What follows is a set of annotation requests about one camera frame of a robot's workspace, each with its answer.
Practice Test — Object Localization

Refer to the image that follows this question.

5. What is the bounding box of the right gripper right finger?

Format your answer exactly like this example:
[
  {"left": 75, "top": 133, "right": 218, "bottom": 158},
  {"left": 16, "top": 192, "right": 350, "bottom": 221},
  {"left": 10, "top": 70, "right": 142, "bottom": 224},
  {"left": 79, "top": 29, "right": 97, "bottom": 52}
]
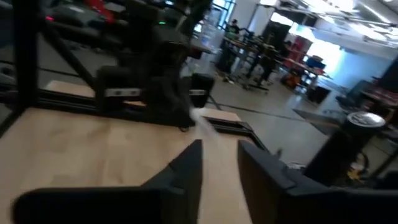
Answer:
[{"left": 238, "top": 140, "right": 398, "bottom": 224}]

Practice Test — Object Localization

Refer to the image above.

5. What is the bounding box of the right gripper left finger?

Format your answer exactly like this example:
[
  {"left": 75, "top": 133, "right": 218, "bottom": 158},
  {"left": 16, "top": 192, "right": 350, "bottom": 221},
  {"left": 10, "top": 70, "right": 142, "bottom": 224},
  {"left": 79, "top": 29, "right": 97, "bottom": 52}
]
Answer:
[{"left": 11, "top": 139, "right": 204, "bottom": 224}]

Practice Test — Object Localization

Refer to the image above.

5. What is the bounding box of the clear plastic zip bag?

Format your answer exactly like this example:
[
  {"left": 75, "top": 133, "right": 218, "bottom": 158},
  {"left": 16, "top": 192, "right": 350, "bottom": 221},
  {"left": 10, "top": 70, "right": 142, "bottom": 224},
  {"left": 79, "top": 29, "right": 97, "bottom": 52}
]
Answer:
[{"left": 190, "top": 107, "right": 228, "bottom": 151}]

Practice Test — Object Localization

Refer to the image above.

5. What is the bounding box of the black tower fan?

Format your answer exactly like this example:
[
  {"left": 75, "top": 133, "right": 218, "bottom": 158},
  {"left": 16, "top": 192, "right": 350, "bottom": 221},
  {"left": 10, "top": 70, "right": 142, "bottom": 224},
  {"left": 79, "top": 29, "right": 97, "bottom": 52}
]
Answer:
[{"left": 303, "top": 111, "right": 387, "bottom": 188}]

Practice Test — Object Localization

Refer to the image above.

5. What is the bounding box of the black floor mat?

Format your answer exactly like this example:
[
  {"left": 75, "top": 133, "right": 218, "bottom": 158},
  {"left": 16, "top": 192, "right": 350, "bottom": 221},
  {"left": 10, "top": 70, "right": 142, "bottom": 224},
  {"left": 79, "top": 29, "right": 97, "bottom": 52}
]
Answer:
[{"left": 292, "top": 108, "right": 346, "bottom": 135}]

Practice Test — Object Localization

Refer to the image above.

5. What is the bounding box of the person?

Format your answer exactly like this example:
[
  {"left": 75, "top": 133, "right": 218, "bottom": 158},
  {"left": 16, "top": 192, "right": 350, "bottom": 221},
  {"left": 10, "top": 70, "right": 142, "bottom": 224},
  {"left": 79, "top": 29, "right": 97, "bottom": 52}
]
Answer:
[
  {"left": 228, "top": 18, "right": 241, "bottom": 35},
  {"left": 259, "top": 42, "right": 278, "bottom": 85}
]

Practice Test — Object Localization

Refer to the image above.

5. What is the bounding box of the black waste bin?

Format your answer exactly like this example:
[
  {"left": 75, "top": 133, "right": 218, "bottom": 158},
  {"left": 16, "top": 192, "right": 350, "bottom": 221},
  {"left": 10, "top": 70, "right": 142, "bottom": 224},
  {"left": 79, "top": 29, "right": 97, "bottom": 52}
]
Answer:
[{"left": 307, "top": 85, "right": 333, "bottom": 106}]

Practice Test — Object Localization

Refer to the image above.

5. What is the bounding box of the dark office chair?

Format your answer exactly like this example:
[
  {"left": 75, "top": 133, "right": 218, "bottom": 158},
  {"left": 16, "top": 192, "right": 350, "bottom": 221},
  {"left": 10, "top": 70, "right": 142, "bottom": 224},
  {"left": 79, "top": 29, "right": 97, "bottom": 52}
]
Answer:
[{"left": 335, "top": 78, "right": 371, "bottom": 110}]

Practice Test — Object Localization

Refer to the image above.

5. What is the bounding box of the black aluminium table frame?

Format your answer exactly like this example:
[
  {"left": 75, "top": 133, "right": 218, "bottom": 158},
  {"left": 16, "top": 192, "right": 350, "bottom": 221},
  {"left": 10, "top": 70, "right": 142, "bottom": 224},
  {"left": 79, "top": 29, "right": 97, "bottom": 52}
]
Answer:
[{"left": 0, "top": 0, "right": 269, "bottom": 154}]

